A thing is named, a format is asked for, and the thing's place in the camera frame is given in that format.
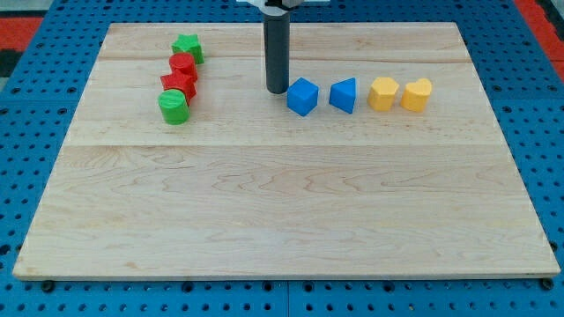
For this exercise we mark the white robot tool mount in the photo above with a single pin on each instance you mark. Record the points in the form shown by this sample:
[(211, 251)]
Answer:
[(281, 5)]

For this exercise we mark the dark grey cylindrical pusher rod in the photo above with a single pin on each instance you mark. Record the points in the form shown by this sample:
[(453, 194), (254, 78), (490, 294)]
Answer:
[(276, 34)]

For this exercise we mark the blue cube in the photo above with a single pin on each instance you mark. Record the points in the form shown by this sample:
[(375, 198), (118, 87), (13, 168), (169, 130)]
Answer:
[(302, 96)]

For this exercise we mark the green star block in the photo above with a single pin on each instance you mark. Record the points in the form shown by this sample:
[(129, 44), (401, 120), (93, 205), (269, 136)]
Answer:
[(189, 43)]

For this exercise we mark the blue triangular prism block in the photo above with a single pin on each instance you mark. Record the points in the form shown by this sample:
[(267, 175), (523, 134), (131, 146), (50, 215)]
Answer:
[(343, 95)]

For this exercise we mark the red cylinder block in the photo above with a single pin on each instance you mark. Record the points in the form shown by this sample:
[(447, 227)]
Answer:
[(184, 63)]

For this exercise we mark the red star block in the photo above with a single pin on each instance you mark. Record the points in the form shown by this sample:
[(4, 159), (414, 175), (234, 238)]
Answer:
[(181, 82)]

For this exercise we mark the yellow pentagon block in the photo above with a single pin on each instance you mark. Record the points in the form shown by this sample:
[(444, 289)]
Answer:
[(382, 93)]

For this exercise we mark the green cylinder block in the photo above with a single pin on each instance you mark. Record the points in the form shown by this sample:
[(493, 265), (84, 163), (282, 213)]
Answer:
[(173, 106)]

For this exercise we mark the yellow heart block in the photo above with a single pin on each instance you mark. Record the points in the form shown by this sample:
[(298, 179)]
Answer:
[(416, 95)]

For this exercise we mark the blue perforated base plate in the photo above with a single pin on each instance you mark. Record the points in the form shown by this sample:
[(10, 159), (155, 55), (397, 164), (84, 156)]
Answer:
[(49, 49)]

